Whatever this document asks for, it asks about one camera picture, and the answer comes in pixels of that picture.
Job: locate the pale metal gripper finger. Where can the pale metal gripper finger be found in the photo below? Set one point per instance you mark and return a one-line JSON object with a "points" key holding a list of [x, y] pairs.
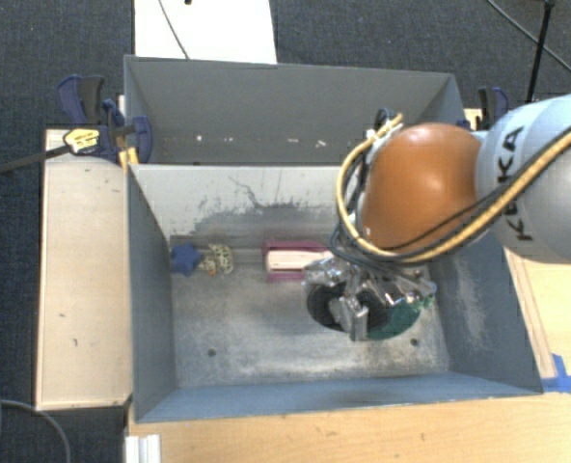
{"points": [[339, 312], [359, 323]]}

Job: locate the black round disc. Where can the black round disc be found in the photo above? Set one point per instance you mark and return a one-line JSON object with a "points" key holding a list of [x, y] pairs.
{"points": [[320, 307]]}

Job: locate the dark green round thing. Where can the dark green round thing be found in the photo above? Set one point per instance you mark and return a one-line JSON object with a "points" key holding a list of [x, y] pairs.
{"points": [[392, 320]]}

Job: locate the maroon and cream box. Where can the maroon and cream box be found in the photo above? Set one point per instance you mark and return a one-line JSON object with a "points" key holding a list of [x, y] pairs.
{"points": [[290, 261]]}

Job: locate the grey metal bin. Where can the grey metal bin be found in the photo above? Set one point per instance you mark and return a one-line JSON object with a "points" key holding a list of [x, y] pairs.
{"points": [[247, 326]]}

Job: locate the yellow spotted toy animal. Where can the yellow spotted toy animal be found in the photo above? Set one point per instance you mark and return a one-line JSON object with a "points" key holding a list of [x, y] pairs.
{"points": [[219, 258]]}

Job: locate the blue star-shaped toy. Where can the blue star-shaped toy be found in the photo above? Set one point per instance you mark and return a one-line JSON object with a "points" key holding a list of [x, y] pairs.
{"points": [[186, 258]]}

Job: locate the pale wood flat board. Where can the pale wood flat board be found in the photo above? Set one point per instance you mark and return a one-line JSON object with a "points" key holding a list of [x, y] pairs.
{"points": [[83, 278]]}

